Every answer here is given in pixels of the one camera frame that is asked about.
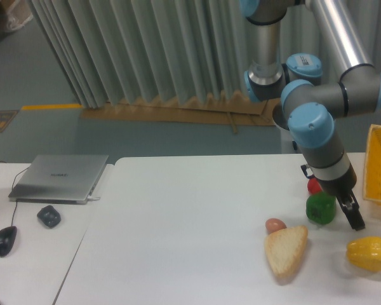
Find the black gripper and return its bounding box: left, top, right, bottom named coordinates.
left=301, top=165, right=365, bottom=231

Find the yellow bell pepper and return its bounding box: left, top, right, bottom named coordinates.
left=345, top=236, right=381, bottom=273

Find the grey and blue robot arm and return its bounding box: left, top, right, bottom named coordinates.
left=239, top=1, right=381, bottom=231

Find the green bell pepper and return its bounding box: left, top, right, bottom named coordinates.
left=305, top=192, right=336, bottom=225

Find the red bell pepper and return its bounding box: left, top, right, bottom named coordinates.
left=307, top=177, right=322, bottom=194

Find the yellow woven basket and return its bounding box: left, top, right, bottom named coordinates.
left=363, top=124, right=381, bottom=206

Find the triangular toast slice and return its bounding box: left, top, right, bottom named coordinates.
left=264, top=225, right=309, bottom=280

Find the brown egg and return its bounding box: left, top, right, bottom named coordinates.
left=265, top=218, right=287, bottom=234

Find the brown cardboard sheet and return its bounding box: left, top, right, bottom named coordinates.
left=81, top=90, right=279, bottom=134

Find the white laptop plug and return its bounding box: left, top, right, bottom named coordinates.
left=87, top=196, right=101, bottom=201

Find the pale green pleated curtain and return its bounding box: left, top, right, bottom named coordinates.
left=29, top=1, right=381, bottom=117

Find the silver closed laptop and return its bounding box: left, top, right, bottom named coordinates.
left=8, top=154, right=109, bottom=204

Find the small black case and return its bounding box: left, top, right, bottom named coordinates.
left=37, top=205, right=62, bottom=229

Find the black computer mouse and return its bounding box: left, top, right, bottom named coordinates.
left=0, top=226, right=17, bottom=257

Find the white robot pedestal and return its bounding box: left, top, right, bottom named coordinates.
left=272, top=102, right=301, bottom=154

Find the black mouse cable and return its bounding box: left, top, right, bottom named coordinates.
left=0, top=160, right=31, bottom=228

